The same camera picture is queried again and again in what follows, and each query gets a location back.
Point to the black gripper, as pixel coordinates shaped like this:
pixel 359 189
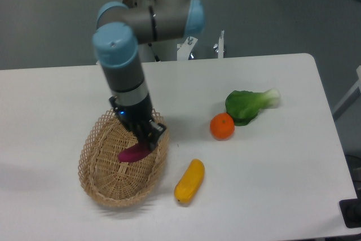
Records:
pixel 138 119

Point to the purple sweet potato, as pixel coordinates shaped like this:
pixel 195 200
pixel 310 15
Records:
pixel 134 153

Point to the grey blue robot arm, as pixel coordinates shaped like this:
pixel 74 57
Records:
pixel 120 30

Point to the woven wicker basket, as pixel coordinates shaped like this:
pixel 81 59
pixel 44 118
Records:
pixel 110 182

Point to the yellow mango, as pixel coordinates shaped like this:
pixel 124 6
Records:
pixel 189 184

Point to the orange tangerine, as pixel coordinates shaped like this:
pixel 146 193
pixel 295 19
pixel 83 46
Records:
pixel 222 126

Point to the green bok choy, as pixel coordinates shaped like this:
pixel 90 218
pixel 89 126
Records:
pixel 244 106

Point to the black device at table edge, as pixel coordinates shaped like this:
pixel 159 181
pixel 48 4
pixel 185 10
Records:
pixel 350 209

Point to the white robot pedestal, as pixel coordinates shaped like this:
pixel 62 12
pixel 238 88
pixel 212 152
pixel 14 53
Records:
pixel 146 51

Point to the white metal base frame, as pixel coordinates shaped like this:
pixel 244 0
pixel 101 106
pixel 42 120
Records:
pixel 192 49

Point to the white frame at right edge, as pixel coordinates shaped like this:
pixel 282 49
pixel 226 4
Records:
pixel 348 99

